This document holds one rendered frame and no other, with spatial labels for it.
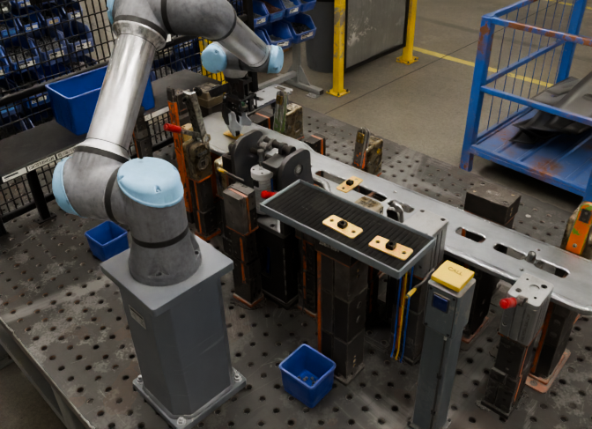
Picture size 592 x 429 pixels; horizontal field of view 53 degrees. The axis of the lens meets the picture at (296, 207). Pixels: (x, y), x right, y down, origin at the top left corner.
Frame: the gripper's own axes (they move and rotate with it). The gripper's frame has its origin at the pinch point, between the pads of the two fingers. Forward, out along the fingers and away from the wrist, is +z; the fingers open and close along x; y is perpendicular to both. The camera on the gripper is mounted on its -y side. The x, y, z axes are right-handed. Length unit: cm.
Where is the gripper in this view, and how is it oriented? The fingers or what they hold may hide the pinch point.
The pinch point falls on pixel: (235, 130)
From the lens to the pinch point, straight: 196.5
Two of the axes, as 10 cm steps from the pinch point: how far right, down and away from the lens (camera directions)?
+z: 0.1, 8.2, 5.7
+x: 6.6, -4.4, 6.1
